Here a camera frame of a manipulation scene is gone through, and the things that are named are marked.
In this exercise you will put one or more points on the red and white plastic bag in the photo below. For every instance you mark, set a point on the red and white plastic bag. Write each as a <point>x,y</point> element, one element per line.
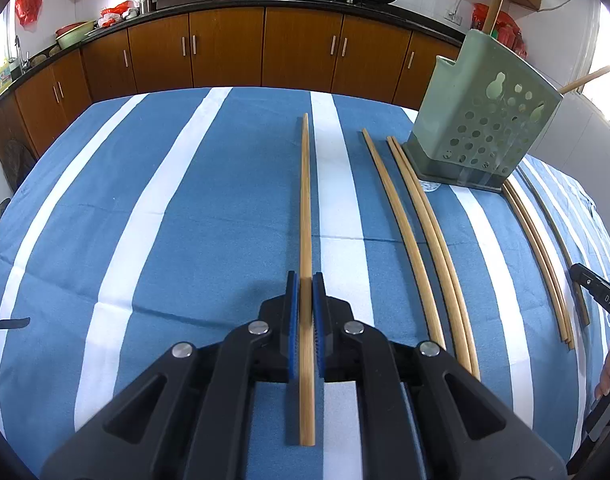
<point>117,14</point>

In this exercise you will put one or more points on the dark round fan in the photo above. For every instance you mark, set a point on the dark round fan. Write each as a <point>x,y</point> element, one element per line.
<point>19,162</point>

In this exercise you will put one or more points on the green plastic basin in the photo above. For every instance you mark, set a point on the green plastic basin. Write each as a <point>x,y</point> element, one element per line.
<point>75,36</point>

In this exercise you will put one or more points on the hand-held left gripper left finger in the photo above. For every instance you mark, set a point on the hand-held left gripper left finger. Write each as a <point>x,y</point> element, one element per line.
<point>294,330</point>

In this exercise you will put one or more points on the metal faucet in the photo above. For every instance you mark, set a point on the metal faucet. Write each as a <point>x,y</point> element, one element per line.
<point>21,55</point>

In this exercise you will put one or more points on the yellow detergent bottle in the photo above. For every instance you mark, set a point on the yellow detergent bottle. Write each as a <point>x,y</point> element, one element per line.
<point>3,80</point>

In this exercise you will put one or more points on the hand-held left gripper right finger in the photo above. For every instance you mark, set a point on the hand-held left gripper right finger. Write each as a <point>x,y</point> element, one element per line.
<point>319,330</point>

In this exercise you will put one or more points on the green perforated chopstick holder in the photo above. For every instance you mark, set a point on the green perforated chopstick holder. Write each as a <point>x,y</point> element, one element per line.
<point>485,125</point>

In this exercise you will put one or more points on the blue white striped tablecloth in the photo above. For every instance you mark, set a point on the blue white striped tablecloth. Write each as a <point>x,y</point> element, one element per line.
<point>185,235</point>

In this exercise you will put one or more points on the brown lower kitchen cabinets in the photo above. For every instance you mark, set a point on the brown lower kitchen cabinets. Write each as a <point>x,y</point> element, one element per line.
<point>225,45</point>

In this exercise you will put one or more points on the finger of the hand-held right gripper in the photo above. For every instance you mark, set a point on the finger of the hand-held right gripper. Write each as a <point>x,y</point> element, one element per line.
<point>597,290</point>

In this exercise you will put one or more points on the black kitchen countertop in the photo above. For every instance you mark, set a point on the black kitchen countertop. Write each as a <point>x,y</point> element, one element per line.
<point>210,4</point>

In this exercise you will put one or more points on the red plastic bag on wall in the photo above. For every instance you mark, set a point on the red plastic bag on wall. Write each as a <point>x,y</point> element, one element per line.
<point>29,5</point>

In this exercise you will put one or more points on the red bags and bottles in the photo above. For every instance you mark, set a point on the red bags and bottles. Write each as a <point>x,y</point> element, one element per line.
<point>507,27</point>

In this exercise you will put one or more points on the white wall socket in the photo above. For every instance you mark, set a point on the white wall socket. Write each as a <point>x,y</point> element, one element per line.
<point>455,16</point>

